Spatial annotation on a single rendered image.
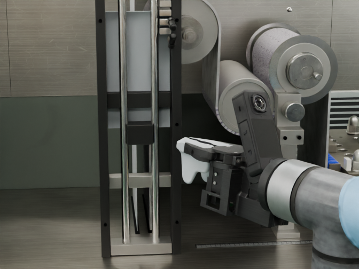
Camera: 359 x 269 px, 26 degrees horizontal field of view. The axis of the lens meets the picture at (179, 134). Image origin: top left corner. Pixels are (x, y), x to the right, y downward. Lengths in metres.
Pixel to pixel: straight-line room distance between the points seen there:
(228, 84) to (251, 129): 0.66
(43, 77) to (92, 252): 0.53
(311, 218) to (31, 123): 1.18
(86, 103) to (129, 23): 0.50
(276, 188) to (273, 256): 0.66
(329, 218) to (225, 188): 0.17
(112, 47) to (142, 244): 0.40
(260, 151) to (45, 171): 1.09
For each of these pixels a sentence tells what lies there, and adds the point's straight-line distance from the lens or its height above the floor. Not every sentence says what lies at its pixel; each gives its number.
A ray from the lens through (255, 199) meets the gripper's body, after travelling 1.00.
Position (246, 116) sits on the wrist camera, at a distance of 0.99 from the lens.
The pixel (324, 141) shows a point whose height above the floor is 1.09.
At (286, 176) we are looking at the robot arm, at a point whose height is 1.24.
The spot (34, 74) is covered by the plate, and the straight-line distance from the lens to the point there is 1.95.
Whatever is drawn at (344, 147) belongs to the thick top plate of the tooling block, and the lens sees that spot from 1.92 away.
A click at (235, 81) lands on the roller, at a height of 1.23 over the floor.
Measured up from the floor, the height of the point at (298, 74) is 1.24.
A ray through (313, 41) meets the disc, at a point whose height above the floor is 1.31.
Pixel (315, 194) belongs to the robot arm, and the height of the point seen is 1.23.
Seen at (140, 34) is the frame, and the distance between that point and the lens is 1.50.
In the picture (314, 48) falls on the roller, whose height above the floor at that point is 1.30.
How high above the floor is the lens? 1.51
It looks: 14 degrees down
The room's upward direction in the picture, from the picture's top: straight up
